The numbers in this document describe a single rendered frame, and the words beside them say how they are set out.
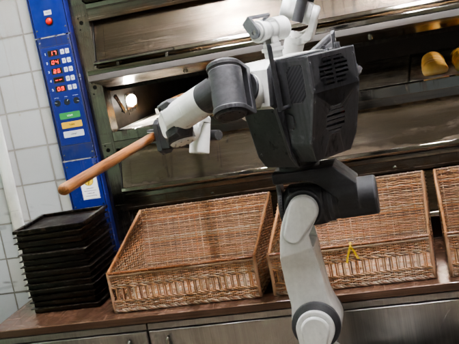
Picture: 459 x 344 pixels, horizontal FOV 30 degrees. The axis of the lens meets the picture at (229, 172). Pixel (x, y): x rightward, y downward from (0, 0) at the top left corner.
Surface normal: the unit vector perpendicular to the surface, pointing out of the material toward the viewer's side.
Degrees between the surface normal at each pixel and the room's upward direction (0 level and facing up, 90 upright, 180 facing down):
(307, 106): 90
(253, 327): 91
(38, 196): 90
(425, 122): 70
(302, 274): 90
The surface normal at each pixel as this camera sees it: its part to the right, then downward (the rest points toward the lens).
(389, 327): -0.21, 0.21
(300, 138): -0.70, 0.27
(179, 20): -0.26, -0.14
